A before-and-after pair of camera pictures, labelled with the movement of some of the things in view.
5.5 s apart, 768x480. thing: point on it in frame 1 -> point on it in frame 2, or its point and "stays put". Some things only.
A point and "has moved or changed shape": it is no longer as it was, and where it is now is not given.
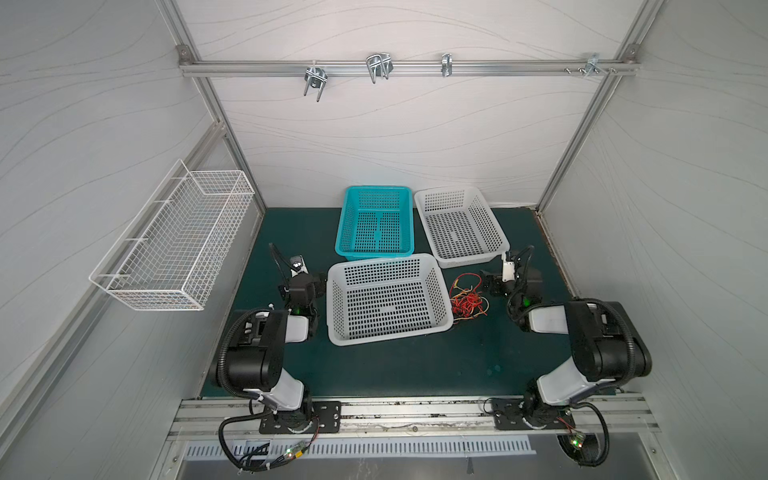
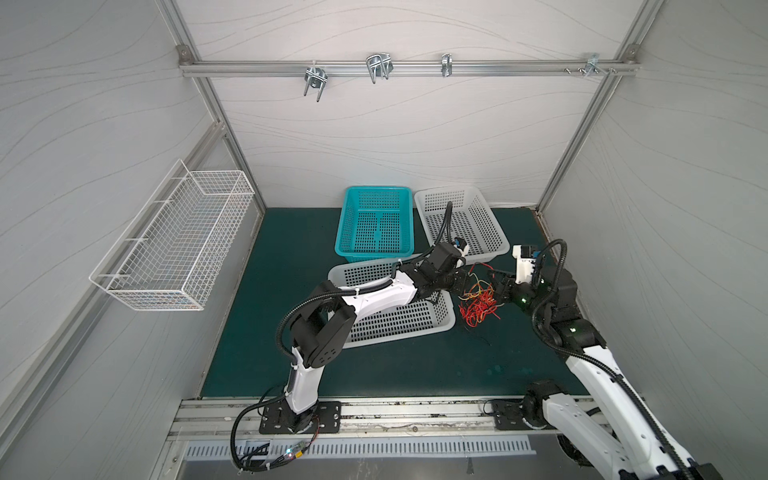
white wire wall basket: [174, 249] stays put
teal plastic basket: [376, 222] stays put
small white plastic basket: [458, 226] stays put
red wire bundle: [467, 305] has moved or changed shape
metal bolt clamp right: [592, 66] stays put
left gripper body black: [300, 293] -> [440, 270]
